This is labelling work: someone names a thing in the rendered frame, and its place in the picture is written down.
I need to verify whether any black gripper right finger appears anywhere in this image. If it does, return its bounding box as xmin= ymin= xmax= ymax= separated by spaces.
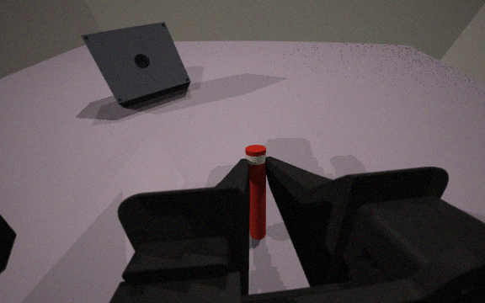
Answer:
xmin=266 ymin=157 xmax=449 ymax=286

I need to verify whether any grey flat panel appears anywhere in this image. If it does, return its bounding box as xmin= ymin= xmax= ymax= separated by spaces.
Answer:
xmin=81 ymin=22 xmax=191 ymax=108

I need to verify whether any red peg with white band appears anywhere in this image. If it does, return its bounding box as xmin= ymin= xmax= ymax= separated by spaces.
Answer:
xmin=245 ymin=145 xmax=266 ymax=240

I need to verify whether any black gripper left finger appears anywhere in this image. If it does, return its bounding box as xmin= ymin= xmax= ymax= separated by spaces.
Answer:
xmin=117 ymin=158 xmax=250 ymax=295

